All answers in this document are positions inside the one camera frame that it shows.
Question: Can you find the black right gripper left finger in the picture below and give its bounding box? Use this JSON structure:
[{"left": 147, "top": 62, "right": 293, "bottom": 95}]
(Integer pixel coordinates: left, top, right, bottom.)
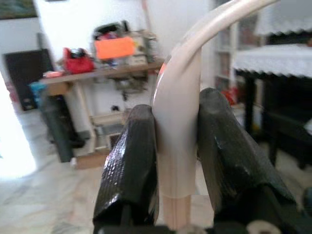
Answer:
[{"left": 93, "top": 104, "right": 159, "bottom": 234}]

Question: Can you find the orange paper sheet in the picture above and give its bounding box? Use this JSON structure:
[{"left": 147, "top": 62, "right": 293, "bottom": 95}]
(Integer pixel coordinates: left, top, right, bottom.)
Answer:
[{"left": 94, "top": 37, "right": 136, "bottom": 60}]

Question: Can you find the black rolled mat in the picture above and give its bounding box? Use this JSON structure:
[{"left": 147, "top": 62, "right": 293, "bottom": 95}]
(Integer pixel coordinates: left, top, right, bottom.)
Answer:
[{"left": 40, "top": 95, "right": 77, "bottom": 163}]

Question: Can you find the black basket with clutter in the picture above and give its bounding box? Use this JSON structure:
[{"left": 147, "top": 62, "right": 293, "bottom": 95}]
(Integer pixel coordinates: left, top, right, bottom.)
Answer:
[{"left": 92, "top": 20, "right": 133, "bottom": 41}]

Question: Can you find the wooden workbench shelf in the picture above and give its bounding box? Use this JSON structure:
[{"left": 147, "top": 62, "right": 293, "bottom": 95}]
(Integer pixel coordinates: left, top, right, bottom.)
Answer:
[{"left": 40, "top": 58, "right": 166, "bottom": 169}]

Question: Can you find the beige long-handled dustpan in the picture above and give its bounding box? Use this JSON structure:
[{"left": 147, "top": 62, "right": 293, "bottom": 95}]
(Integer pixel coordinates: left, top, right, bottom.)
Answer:
[{"left": 152, "top": 0, "right": 281, "bottom": 231}]

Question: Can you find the black table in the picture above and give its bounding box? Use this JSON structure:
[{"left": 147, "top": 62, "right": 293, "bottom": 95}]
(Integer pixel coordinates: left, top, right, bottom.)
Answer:
[{"left": 235, "top": 68, "right": 312, "bottom": 169}]

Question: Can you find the dark framed picture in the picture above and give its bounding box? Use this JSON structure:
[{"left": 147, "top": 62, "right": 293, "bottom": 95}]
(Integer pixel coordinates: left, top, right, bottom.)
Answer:
[{"left": 0, "top": 0, "right": 39, "bottom": 20}]

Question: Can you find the red bag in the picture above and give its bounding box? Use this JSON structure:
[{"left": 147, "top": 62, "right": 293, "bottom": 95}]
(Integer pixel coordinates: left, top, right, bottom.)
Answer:
[{"left": 62, "top": 47, "right": 95, "bottom": 73}]

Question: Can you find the white lace tablecloth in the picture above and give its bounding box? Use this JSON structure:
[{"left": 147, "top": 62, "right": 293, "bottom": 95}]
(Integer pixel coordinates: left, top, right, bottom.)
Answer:
[
  {"left": 254, "top": 0, "right": 312, "bottom": 36},
  {"left": 233, "top": 45, "right": 312, "bottom": 78}
]

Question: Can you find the blue bag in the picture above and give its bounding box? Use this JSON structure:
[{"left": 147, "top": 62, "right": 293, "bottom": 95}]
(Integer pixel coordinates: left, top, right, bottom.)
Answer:
[{"left": 29, "top": 81, "right": 49, "bottom": 108}]

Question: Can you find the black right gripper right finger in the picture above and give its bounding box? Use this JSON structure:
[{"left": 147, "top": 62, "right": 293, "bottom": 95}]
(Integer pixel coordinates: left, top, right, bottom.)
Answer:
[{"left": 196, "top": 87, "right": 298, "bottom": 220}]

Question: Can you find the white bookshelf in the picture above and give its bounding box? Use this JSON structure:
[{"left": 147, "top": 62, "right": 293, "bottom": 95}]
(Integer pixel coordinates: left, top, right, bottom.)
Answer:
[{"left": 214, "top": 21, "right": 239, "bottom": 98}]

